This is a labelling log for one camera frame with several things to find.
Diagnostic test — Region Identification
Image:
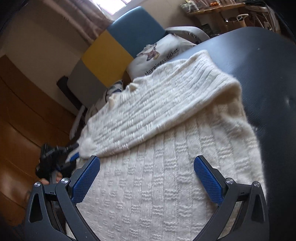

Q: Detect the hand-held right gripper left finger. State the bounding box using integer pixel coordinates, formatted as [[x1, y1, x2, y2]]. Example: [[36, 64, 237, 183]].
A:
[[23, 156, 101, 241]]

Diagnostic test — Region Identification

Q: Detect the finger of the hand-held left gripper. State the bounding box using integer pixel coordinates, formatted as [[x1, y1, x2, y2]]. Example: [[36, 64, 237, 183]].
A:
[[60, 142, 79, 153], [65, 153, 81, 164]]

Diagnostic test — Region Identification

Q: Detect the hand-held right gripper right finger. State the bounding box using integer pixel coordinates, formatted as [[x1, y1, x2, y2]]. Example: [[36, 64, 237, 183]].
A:
[[194, 156, 270, 241]]

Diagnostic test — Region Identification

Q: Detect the cream knit sweater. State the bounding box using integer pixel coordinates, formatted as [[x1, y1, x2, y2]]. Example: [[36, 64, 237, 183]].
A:
[[66, 50, 266, 241]]

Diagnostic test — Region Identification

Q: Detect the person's left hand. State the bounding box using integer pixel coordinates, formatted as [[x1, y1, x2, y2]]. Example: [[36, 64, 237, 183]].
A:
[[38, 171, 63, 185]]

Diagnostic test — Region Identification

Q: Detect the triangle pattern pillow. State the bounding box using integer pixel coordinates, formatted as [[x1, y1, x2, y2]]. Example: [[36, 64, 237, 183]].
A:
[[88, 80, 124, 116]]

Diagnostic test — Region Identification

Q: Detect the beige floral curtain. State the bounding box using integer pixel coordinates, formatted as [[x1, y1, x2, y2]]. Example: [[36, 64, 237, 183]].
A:
[[54, 0, 121, 45]]

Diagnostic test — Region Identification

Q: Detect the grey yellow blue sofa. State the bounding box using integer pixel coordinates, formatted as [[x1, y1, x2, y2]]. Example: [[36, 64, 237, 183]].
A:
[[57, 6, 211, 139]]

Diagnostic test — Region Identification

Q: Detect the deer print pillow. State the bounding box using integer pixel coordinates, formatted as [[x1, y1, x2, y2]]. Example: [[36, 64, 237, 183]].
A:
[[127, 34, 197, 80]]

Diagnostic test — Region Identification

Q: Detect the tan tote bag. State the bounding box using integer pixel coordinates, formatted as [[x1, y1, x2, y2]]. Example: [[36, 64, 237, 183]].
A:
[[223, 13, 249, 32]]

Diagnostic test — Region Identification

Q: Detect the wooden desk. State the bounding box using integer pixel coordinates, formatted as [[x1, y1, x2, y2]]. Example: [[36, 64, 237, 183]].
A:
[[186, 3, 245, 26]]

